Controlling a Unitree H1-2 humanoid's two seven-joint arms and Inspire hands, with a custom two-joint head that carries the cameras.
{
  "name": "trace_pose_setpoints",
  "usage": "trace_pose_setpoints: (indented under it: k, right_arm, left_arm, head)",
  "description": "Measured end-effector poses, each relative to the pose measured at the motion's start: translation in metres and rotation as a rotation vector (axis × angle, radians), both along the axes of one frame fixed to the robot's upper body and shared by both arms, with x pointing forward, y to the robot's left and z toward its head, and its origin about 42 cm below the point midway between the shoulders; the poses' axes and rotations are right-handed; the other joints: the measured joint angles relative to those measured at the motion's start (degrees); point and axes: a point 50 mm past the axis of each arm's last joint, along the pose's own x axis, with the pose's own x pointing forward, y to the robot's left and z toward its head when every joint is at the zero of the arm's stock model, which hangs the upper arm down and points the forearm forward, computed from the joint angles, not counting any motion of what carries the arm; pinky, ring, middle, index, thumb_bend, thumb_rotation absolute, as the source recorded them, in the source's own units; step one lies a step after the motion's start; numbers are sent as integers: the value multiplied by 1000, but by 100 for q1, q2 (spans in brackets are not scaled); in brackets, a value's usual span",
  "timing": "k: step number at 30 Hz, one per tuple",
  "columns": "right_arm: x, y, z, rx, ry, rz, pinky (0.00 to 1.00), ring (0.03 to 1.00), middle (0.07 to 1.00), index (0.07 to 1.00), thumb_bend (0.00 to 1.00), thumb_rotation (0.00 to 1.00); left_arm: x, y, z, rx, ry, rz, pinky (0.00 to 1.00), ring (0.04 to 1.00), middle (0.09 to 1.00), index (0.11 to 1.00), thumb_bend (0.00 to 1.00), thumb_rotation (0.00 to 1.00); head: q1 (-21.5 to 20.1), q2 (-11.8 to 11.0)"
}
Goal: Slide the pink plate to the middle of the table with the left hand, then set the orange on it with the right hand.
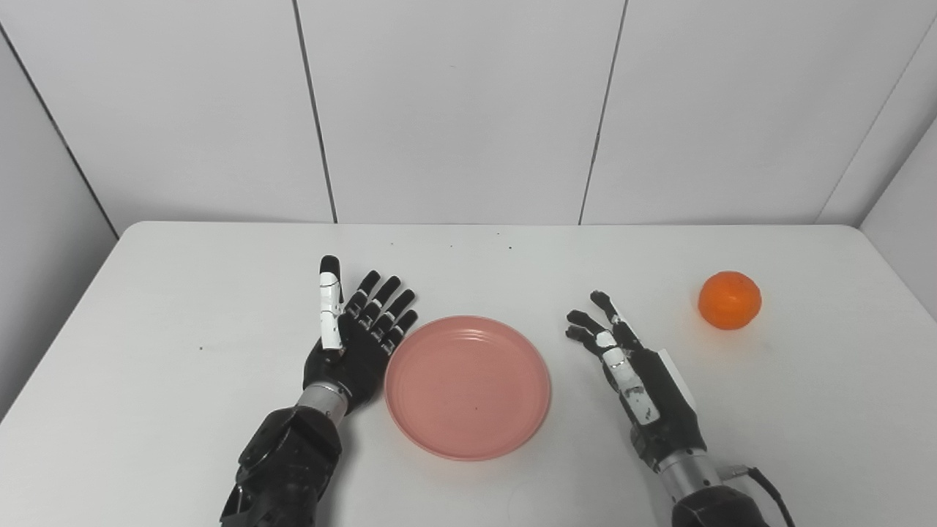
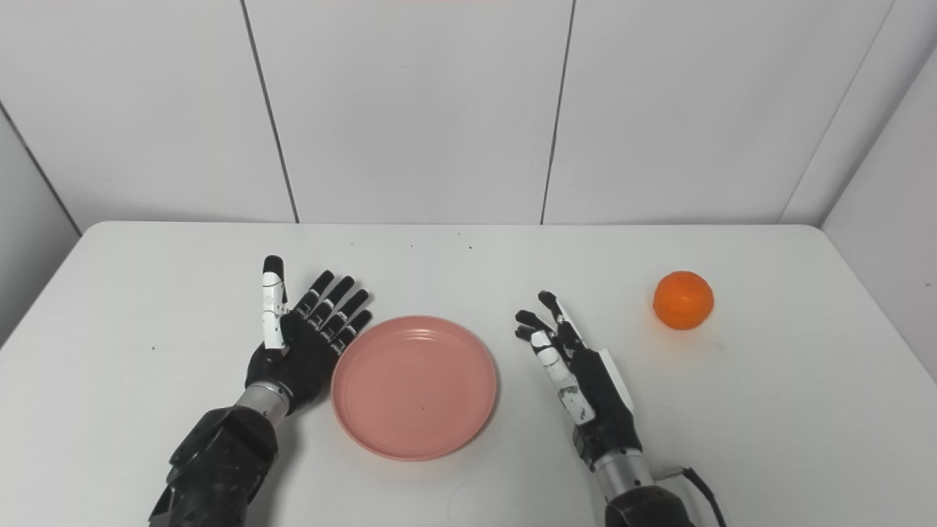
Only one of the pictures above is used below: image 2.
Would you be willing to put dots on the pink round plate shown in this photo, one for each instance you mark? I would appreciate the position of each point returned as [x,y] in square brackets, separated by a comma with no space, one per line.
[413,388]

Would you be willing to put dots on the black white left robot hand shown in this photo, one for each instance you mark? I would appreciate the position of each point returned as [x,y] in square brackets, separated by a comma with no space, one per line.
[300,366]

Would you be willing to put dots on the orange fruit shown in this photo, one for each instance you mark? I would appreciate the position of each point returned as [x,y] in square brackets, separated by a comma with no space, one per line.
[683,300]

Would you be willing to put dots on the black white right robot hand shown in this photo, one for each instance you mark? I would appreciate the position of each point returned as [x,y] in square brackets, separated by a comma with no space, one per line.
[600,402]

